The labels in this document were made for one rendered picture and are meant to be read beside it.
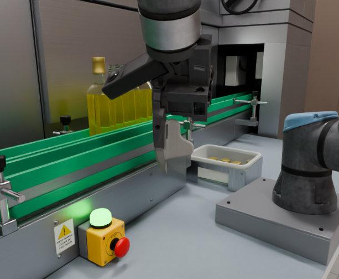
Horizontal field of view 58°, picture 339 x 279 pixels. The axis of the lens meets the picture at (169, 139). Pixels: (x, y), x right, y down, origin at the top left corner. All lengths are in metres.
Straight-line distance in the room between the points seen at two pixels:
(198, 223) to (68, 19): 0.66
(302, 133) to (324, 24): 2.52
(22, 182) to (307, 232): 0.56
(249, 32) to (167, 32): 1.42
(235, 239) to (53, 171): 0.43
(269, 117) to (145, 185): 1.07
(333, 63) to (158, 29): 2.87
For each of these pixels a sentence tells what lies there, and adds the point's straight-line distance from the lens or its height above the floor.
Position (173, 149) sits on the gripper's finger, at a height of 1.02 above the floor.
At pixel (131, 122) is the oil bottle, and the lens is 0.93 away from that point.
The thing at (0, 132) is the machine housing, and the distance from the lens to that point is 0.88.
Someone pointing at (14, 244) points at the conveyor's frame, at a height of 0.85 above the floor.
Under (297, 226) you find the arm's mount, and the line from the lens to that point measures 0.73.
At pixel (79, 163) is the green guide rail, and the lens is 0.66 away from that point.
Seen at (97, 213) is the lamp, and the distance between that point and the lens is 0.65.
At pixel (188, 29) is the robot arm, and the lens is 0.38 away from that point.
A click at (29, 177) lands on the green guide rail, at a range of 0.60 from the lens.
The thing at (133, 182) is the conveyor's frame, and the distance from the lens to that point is 0.77.
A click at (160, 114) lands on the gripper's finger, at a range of 0.44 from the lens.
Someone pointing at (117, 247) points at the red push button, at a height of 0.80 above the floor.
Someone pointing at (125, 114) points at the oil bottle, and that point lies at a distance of 0.90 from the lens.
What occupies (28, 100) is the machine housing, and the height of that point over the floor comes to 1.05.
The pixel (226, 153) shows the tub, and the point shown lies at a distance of 1.14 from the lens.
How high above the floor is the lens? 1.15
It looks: 15 degrees down
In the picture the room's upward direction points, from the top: straight up
